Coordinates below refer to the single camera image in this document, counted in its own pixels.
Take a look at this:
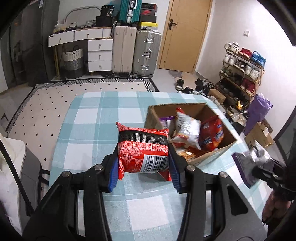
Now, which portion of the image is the wooden shoe rack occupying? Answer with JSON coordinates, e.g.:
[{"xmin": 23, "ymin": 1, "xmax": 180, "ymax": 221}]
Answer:
[{"xmin": 216, "ymin": 42, "xmax": 266, "ymax": 112}]

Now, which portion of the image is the teal suitcase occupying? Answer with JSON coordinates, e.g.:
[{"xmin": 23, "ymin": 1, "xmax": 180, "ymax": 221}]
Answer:
[{"xmin": 118, "ymin": 0, "xmax": 142, "ymax": 24}]

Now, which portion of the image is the white drawer desk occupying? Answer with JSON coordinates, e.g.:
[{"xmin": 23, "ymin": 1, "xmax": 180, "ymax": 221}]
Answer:
[{"xmin": 48, "ymin": 27, "xmax": 113, "ymax": 72}]

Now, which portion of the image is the silver suitcase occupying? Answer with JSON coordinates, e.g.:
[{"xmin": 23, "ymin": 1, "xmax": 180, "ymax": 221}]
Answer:
[{"xmin": 132, "ymin": 30, "xmax": 162, "ymax": 78}]

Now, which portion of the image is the white red chips bag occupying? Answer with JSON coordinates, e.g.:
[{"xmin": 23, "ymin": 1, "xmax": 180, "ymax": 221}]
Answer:
[{"xmin": 172, "ymin": 108, "xmax": 201, "ymax": 150}]

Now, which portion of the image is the red snack packet with barcode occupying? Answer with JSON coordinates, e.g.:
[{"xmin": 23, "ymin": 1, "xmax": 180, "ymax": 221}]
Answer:
[{"xmin": 116, "ymin": 122, "xmax": 171, "ymax": 181}]

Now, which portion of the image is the dotted beige rug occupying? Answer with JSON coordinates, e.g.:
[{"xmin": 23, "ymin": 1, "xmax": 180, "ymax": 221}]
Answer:
[{"xmin": 6, "ymin": 78, "xmax": 158, "ymax": 169}]

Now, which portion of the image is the orange noodle snack bag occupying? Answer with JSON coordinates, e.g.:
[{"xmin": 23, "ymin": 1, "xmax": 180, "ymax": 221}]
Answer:
[{"xmin": 176, "ymin": 148, "xmax": 202, "ymax": 163}]

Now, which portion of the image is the grey side cabinet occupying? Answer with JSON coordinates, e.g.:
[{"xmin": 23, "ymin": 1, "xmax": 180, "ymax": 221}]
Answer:
[{"xmin": 0, "ymin": 134, "xmax": 43, "ymax": 232}]

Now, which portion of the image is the woven laundry basket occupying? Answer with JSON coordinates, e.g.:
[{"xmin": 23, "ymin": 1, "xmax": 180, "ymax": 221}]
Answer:
[{"xmin": 62, "ymin": 45, "xmax": 84, "ymax": 79}]

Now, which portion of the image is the purple grape candy bag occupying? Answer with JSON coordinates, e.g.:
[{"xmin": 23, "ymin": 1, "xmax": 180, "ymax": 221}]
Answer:
[{"xmin": 159, "ymin": 116, "xmax": 176, "ymax": 129}]

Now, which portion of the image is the silver purple snack bag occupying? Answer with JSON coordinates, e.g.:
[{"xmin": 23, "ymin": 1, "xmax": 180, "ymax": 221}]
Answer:
[{"xmin": 232, "ymin": 141, "xmax": 274, "ymax": 188}]

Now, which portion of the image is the small cardboard box on floor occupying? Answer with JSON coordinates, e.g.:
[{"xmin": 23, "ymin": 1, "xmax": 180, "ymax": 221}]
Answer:
[{"xmin": 245, "ymin": 122, "xmax": 274, "ymax": 148}]

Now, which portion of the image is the SF cardboard box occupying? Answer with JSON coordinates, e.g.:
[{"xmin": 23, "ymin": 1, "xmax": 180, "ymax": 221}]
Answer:
[{"xmin": 144, "ymin": 103, "xmax": 237, "ymax": 166}]

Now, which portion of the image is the beige suitcase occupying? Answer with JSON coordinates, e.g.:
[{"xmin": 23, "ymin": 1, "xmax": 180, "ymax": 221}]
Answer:
[{"xmin": 112, "ymin": 26, "xmax": 137, "ymax": 74}]

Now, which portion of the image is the person's right hand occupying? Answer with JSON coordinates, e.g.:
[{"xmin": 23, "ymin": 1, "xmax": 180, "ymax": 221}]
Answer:
[{"xmin": 262, "ymin": 191, "xmax": 292, "ymax": 223}]

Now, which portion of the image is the yellow black shoebox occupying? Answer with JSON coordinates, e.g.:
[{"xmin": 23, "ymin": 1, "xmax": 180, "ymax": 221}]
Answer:
[{"xmin": 139, "ymin": 22, "xmax": 159, "ymax": 31}]

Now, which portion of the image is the wooden door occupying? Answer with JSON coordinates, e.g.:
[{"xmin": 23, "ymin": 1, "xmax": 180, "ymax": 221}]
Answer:
[{"xmin": 159, "ymin": 0, "xmax": 213, "ymax": 73}]

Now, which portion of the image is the red blue snack bag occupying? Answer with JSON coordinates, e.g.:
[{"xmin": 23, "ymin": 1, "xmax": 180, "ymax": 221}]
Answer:
[{"xmin": 199, "ymin": 115, "xmax": 224, "ymax": 152}]

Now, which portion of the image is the teal plaid tablecloth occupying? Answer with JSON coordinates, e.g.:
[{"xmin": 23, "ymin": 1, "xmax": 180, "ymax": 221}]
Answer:
[{"xmin": 48, "ymin": 90, "xmax": 273, "ymax": 241}]

